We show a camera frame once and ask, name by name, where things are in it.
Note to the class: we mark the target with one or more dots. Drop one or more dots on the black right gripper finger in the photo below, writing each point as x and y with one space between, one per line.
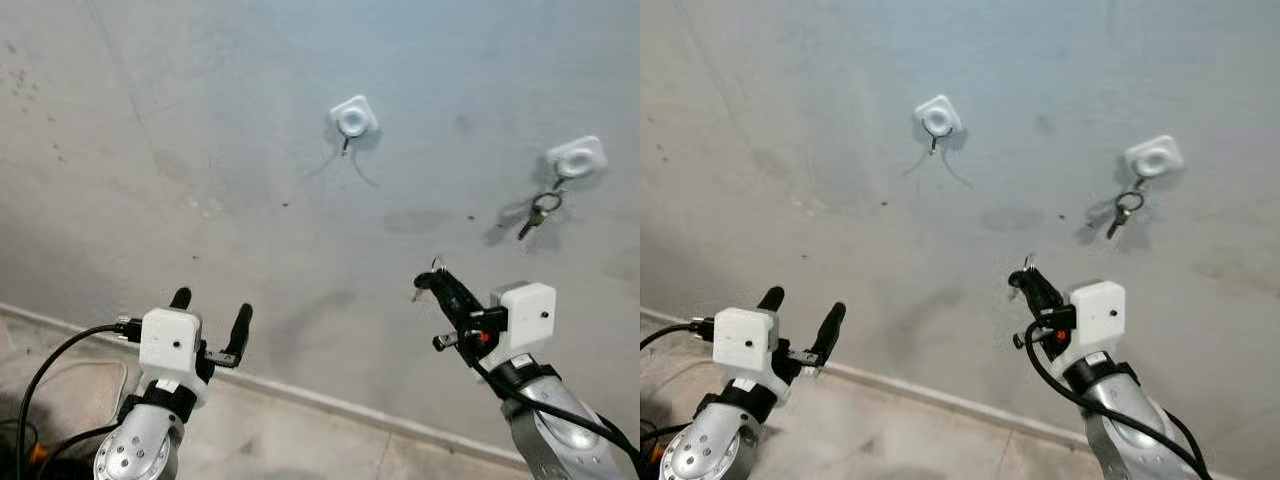
1047 290
1032 296
460 292
445 300

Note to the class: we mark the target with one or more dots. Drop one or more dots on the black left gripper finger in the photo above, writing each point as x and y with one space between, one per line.
832 330
241 330
180 298
771 298

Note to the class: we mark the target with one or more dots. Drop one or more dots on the beige floor mat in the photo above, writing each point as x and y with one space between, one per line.
80 395
665 375

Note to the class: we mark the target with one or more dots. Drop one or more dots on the small orange object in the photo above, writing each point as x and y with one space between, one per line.
36 455

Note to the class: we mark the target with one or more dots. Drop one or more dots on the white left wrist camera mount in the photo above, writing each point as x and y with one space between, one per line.
168 340
742 340

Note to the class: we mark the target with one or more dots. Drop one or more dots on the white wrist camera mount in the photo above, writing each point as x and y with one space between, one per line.
1095 312
168 340
525 312
742 340

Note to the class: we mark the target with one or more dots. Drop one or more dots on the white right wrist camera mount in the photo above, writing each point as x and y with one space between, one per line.
1095 312
525 312

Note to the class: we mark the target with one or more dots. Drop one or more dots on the white square wall hook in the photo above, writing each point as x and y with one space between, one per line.
1153 158
354 118
577 158
938 118

